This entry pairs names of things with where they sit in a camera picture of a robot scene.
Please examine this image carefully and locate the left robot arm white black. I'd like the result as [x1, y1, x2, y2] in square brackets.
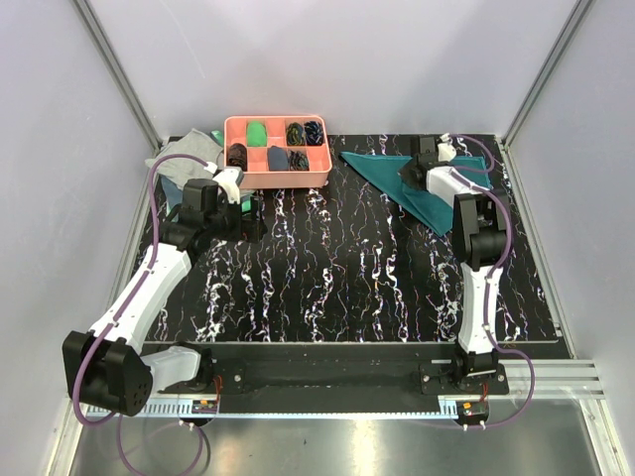
[62, 178, 266, 424]

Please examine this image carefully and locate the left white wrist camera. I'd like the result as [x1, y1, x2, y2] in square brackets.
[204, 164, 244, 204]

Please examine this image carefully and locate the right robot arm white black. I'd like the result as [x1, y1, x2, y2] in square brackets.
[399, 134, 511, 394]

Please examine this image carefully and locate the dark patterned rolled cloth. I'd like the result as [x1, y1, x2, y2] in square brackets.
[288, 150, 310, 172]

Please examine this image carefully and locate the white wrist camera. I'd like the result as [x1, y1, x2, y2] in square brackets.
[436, 133, 457, 163]
[204, 164, 244, 204]

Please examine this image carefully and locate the teal cloth napkin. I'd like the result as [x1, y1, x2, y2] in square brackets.
[338, 151, 493, 237]

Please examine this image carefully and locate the dark maroon rolled cloth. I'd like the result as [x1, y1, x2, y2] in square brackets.
[226, 143, 248, 172]

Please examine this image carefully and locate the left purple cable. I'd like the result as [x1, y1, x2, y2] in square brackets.
[72, 153, 217, 475]

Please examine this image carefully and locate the slate blue rolled cloth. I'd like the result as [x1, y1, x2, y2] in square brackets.
[267, 146, 289, 172]

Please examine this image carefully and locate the green rolled cloth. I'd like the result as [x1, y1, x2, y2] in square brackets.
[246, 121, 268, 148]

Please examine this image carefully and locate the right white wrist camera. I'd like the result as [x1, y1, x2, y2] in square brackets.
[436, 133, 457, 163]

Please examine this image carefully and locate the yellow dark patterned roll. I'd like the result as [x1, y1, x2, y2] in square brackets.
[286, 122, 306, 147]

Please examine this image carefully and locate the grey cloth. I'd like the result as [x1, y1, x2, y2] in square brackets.
[145, 129, 223, 189]

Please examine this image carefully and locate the dark blue cloth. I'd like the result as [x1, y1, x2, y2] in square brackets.
[161, 177, 183, 208]

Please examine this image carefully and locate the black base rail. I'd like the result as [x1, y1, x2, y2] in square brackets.
[194, 342, 509, 417]

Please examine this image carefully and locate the blue dark patterned roll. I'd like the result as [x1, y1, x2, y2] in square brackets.
[304, 120, 324, 146]

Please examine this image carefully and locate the pink divided organizer tray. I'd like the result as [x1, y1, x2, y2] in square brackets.
[224, 115, 332, 189]

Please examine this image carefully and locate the mint green cloth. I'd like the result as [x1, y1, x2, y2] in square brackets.
[209, 130, 259, 213]

